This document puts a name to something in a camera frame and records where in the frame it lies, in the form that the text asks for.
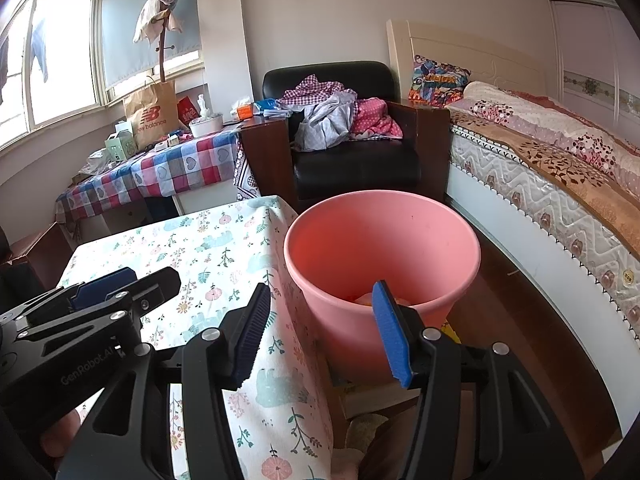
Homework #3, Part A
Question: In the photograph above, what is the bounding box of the checkered tablecloth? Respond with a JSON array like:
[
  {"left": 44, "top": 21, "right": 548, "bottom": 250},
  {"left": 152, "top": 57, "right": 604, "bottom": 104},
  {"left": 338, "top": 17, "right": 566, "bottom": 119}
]
[{"left": 54, "top": 127, "right": 241, "bottom": 226}]

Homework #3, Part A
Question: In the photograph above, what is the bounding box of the grey window blind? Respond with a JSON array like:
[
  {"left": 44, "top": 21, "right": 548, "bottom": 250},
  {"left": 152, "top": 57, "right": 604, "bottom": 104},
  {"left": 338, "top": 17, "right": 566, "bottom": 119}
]
[{"left": 100, "top": 0, "right": 203, "bottom": 92}]

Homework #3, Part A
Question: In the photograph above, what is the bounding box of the wooden coat rack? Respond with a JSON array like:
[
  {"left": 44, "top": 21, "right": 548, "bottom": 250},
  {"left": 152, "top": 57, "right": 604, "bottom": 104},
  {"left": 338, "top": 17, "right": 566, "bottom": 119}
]
[{"left": 156, "top": 2, "right": 173, "bottom": 83}]

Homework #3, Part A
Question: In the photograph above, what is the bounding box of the white cabinet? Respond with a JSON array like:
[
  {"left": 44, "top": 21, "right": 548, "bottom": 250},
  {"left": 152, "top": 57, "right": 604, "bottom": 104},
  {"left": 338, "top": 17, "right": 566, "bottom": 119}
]
[{"left": 172, "top": 190, "right": 241, "bottom": 213}]

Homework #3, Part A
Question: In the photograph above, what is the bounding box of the pink dotted garment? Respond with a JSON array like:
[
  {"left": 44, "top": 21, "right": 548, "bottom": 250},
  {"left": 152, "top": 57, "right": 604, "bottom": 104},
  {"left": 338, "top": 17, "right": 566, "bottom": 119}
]
[{"left": 352, "top": 98, "right": 403, "bottom": 140}]

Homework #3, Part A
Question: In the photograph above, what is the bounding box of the brown wooden table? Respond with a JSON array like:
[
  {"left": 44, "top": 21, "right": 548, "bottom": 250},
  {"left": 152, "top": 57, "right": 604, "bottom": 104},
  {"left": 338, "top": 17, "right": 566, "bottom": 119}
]
[{"left": 10, "top": 222, "right": 76, "bottom": 291}]

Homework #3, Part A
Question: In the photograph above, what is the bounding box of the brown paper bag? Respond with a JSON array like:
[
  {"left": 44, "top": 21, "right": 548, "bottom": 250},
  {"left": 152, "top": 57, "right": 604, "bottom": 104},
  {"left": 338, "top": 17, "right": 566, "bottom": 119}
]
[{"left": 122, "top": 80, "right": 180, "bottom": 137}]

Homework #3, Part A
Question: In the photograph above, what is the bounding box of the grey white garment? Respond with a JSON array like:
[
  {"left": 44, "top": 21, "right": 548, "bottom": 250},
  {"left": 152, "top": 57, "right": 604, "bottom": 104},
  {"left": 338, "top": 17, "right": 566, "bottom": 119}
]
[{"left": 295, "top": 89, "right": 358, "bottom": 152}]

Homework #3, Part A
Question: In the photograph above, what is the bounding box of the purple checkered shirt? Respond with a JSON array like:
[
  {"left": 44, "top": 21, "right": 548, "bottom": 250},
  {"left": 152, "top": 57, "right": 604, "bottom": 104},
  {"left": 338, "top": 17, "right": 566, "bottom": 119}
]
[{"left": 282, "top": 75, "right": 346, "bottom": 103}]

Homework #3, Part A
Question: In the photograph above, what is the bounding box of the dark wooden side cabinet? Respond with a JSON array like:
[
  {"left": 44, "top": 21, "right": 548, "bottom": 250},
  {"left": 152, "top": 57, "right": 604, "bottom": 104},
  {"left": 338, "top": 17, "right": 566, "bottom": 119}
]
[{"left": 240, "top": 116, "right": 296, "bottom": 201}]

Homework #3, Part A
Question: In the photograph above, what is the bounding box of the dark hanging garment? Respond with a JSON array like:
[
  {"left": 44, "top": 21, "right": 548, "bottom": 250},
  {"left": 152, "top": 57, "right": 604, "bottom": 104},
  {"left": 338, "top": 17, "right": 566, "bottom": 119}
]
[{"left": 0, "top": 32, "right": 11, "bottom": 106}]

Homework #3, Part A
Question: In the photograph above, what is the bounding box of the person's left hand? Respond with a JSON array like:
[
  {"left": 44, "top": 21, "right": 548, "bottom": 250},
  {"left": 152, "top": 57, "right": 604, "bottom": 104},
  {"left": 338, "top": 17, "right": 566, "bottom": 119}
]
[{"left": 40, "top": 407, "right": 83, "bottom": 458}]

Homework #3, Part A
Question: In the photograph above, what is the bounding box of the beige fuzzy cloth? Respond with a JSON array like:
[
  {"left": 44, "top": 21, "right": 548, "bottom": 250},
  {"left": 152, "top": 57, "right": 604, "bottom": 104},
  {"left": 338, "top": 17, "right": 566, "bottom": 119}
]
[{"left": 345, "top": 412, "right": 391, "bottom": 453}]

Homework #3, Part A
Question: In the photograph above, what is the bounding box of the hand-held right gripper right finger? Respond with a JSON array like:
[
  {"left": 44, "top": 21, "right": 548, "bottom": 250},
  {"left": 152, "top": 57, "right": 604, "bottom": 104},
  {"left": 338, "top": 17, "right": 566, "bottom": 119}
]
[{"left": 371, "top": 280, "right": 586, "bottom": 480}]

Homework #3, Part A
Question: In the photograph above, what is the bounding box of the green box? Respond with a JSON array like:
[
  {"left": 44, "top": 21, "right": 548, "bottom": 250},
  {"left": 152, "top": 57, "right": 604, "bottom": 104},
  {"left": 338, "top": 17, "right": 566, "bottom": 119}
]
[{"left": 104, "top": 122, "right": 137, "bottom": 161}]

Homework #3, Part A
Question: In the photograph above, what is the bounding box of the black leather armchair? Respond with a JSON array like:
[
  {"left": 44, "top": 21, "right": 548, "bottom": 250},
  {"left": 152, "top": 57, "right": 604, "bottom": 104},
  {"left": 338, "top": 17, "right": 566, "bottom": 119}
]
[{"left": 262, "top": 61, "right": 453, "bottom": 201}]

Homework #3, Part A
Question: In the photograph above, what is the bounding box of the red box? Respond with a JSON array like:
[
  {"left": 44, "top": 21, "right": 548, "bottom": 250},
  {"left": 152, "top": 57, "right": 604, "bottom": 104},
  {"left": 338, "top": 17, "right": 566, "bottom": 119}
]
[{"left": 177, "top": 95, "right": 198, "bottom": 126}]

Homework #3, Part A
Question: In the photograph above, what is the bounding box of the white wardrobe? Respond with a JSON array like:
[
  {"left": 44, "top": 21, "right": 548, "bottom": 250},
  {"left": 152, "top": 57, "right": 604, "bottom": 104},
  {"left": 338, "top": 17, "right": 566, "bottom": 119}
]
[{"left": 540, "top": 0, "right": 640, "bottom": 131}]

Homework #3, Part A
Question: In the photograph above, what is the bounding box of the white round tub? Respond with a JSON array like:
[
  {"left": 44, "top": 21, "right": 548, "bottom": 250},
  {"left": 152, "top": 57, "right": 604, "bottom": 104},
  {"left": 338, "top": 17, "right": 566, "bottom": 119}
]
[{"left": 189, "top": 94, "right": 224, "bottom": 138}]

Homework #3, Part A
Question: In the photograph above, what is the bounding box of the colourful cartoon pillow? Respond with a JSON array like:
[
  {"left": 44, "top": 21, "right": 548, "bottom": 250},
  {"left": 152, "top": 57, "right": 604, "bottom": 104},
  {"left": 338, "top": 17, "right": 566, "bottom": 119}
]
[{"left": 409, "top": 55, "right": 472, "bottom": 108}]

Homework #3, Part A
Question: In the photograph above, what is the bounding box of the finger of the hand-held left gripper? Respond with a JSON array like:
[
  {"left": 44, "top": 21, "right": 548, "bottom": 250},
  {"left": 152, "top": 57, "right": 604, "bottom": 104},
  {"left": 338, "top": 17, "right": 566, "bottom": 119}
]
[
  {"left": 17, "top": 266, "right": 182, "bottom": 361},
  {"left": 0, "top": 267, "right": 137, "bottom": 333}
]

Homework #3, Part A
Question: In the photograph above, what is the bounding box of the clear plastic bag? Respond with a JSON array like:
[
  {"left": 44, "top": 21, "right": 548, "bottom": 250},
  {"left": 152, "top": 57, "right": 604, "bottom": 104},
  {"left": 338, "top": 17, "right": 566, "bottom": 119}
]
[{"left": 85, "top": 150, "right": 113, "bottom": 173}]

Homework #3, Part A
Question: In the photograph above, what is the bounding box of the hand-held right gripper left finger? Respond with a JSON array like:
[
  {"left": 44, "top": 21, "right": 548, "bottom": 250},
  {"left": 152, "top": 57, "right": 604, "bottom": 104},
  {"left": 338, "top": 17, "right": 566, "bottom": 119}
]
[{"left": 52, "top": 282, "right": 273, "bottom": 480}]

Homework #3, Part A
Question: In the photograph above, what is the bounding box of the cream hanging garment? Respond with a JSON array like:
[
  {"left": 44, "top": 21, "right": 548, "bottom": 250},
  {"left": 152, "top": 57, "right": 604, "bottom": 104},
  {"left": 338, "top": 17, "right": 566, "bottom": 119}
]
[{"left": 132, "top": 0, "right": 183, "bottom": 45}]

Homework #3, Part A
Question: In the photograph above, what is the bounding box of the pink floral quilt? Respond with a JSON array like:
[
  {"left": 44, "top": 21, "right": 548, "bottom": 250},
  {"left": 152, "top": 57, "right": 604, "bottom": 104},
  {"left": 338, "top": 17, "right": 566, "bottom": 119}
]
[{"left": 445, "top": 81, "right": 640, "bottom": 181}]

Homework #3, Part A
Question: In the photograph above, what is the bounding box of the pink plastic bucket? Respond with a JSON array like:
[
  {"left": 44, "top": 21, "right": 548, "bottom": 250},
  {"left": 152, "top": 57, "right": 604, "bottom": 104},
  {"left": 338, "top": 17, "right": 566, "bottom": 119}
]
[{"left": 283, "top": 190, "right": 482, "bottom": 383}]

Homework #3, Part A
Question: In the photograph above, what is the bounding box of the floral tablecloth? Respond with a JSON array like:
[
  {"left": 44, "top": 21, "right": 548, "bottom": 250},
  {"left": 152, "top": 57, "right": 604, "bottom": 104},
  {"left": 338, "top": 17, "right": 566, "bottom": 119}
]
[{"left": 57, "top": 195, "right": 336, "bottom": 480}]

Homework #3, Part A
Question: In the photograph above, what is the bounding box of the brown leaf blanket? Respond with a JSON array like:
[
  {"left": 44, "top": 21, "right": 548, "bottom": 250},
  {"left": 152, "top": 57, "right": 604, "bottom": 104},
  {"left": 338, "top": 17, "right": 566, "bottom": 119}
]
[{"left": 450, "top": 110, "right": 640, "bottom": 256}]

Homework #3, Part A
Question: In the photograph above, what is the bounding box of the blue hanging garment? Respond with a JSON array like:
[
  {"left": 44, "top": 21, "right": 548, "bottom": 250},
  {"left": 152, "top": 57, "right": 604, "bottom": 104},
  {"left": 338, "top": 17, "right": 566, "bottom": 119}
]
[{"left": 29, "top": 17, "right": 51, "bottom": 83}]

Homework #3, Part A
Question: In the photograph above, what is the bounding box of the purple patterned cloth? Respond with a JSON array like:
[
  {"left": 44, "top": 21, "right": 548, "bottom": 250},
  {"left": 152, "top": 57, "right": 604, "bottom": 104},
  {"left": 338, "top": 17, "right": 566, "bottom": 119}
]
[{"left": 232, "top": 140, "right": 262, "bottom": 200}]

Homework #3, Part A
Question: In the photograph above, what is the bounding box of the window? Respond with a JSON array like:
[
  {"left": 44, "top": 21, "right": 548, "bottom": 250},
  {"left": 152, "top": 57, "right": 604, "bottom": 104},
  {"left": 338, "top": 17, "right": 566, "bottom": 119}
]
[{"left": 0, "top": 0, "right": 108, "bottom": 151}]

